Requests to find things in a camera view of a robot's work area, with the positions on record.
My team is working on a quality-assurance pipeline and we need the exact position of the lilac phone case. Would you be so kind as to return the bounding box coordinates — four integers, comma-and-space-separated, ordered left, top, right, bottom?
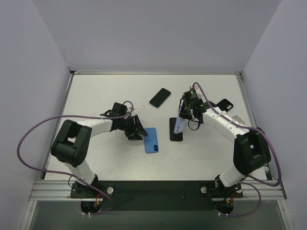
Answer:
174, 117, 185, 134

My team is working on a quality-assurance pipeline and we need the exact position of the lilac smartphone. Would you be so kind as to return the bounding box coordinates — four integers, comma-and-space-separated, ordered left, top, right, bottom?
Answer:
143, 127, 159, 154

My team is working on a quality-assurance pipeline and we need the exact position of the black smartphone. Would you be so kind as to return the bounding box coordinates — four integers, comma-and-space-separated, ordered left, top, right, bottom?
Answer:
169, 117, 184, 142

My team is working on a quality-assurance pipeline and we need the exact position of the dark smartphone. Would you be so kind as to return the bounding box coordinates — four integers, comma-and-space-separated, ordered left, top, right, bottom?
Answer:
149, 88, 171, 108

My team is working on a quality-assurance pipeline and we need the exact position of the black phone case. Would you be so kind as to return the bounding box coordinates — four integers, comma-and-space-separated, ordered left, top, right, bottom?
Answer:
216, 98, 234, 113

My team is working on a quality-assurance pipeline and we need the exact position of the beige phone case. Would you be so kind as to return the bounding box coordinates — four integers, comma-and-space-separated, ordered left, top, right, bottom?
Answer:
232, 115, 245, 125

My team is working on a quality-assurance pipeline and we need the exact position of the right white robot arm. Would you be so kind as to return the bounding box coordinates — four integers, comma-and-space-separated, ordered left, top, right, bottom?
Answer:
174, 89, 272, 189

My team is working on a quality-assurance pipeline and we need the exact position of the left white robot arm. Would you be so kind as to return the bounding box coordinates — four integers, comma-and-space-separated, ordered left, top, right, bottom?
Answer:
51, 101, 148, 197

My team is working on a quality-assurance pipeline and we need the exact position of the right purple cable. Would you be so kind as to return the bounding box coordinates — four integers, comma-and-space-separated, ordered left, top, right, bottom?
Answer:
191, 81, 282, 218

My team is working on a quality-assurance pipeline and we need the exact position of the purple cable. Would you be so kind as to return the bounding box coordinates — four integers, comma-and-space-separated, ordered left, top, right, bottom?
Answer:
17, 100, 135, 215
191, 81, 282, 218

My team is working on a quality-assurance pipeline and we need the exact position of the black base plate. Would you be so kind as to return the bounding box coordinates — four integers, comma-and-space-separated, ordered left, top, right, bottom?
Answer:
70, 181, 243, 211

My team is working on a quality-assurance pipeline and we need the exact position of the aluminium front rail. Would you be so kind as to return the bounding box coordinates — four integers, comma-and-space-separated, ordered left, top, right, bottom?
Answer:
28, 181, 287, 201

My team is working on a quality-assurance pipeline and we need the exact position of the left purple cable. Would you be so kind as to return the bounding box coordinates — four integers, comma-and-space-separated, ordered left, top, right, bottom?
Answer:
17, 100, 135, 215

